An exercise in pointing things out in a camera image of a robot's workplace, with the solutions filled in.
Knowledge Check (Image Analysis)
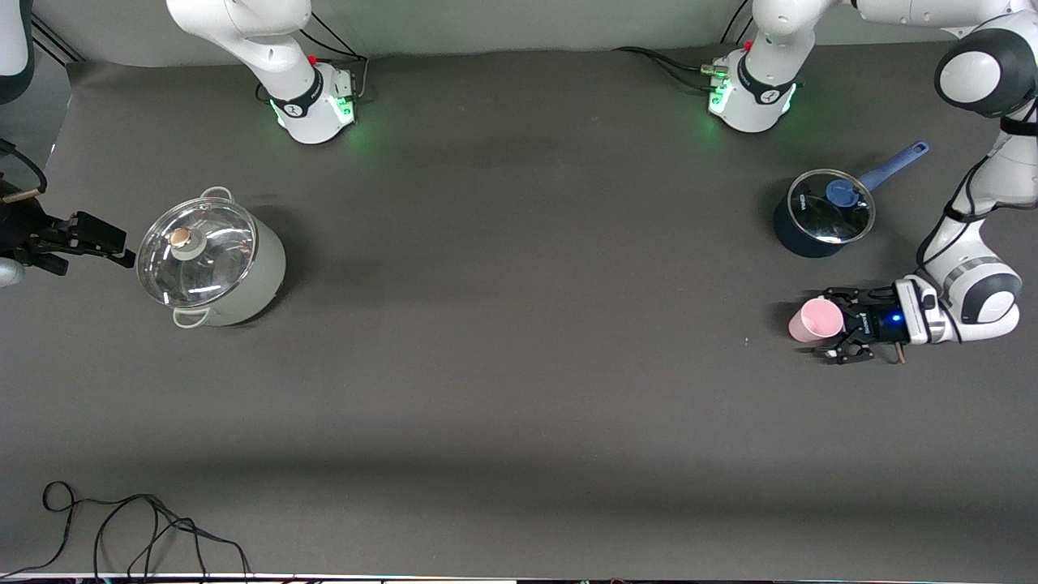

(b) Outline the dark blue saucepan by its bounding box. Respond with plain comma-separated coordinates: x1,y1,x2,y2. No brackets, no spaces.
772,141,930,259

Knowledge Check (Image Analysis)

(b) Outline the pale grey two-handled pot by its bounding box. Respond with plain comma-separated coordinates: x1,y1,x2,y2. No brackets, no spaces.
136,187,287,329

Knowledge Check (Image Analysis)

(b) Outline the large glass pot lid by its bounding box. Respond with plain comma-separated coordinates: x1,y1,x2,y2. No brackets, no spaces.
136,197,259,309

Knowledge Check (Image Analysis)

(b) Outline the glass lid with blue knob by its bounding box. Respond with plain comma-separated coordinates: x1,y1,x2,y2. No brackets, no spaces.
788,169,877,245

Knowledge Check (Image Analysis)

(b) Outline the pink cup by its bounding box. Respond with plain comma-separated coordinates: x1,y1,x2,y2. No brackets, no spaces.
788,297,846,343

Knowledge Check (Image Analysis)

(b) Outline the loose black table cable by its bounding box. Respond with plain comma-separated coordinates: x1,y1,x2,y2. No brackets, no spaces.
0,481,254,581

